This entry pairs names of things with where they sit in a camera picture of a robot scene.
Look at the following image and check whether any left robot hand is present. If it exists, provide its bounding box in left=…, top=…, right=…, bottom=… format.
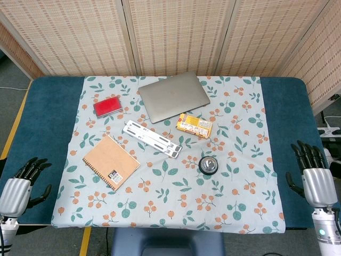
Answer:
left=0, top=157, right=53, bottom=217

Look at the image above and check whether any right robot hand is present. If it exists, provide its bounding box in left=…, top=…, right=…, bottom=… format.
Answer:
left=285, top=140, right=338, bottom=208

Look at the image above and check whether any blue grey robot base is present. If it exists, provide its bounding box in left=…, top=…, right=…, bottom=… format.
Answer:
left=110, top=227, right=225, bottom=256

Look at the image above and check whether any black call bell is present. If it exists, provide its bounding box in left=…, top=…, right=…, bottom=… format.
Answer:
left=199, top=156, right=219, bottom=175

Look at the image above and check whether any blue table mat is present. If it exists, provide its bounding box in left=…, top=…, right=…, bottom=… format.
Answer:
left=0, top=76, right=341, bottom=230

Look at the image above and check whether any brown spiral notebook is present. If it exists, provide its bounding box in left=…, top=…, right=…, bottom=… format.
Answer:
left=82, top=135, right=141, bottom=192

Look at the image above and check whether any red stamp ink pad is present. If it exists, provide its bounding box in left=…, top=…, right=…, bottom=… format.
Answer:
left=93, top=97, right=124, bottom=118

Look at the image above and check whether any yellow snack box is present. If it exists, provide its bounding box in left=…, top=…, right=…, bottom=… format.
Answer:
left=176, top=113, right=214, bottom=139

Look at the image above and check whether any floral printed tablecloth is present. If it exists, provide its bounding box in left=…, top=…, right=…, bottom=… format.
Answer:
left=50, top=75, right=287, bottom=232

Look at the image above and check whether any white folding laptop stand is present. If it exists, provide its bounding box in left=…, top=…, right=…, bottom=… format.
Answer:
left=122, top=119, right=183, bottom=159

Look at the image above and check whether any grey closed laptop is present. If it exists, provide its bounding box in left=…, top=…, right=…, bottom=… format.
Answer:
left=137, top=70, right=211, bottom=124

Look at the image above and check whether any bamboo folding screen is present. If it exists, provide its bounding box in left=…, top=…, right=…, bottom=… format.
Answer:
left=0, top=0, right=341, bottom=116

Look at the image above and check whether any white cable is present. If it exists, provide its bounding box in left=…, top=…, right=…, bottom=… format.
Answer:
left=319, top=109, right=341, bottom=128

